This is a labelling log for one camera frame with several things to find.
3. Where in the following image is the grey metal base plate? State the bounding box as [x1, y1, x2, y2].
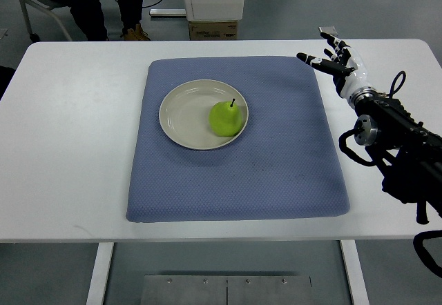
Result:
[141, 275, 314, 304]

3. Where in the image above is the small grey floor plate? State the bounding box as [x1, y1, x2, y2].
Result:
[318, 26, 338, 37]

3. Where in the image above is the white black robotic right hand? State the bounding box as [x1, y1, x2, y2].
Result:
[296, 32, 369, 103]

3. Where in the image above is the brown cardboard box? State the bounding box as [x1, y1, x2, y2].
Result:
[189, 21, 238, 41]

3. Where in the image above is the white table leg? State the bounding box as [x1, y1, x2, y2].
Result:
[339, 240, 369, 305]
[86, 242, 114, 305]

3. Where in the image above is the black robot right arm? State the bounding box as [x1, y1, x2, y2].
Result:
[338, 71, 441, 225]

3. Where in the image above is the white metal chair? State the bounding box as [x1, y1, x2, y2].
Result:
[19, 0, 73, 43]

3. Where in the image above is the beige round plate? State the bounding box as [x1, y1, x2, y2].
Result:
[159, 79, 249, 150]

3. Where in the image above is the white floor rail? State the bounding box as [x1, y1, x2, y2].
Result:
[149, 8, 186, 17]

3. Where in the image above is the blue textured mat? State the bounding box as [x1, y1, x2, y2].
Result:
[126, 56, 350, 222]

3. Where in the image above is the white left table leg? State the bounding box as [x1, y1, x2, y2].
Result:
[86, 242, 114, 305]

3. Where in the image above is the green pear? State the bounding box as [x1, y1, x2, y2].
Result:
[209, 98, 242, 137]

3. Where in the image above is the white right table leg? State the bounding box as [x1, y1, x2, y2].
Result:
[339, 240, 369, 305]

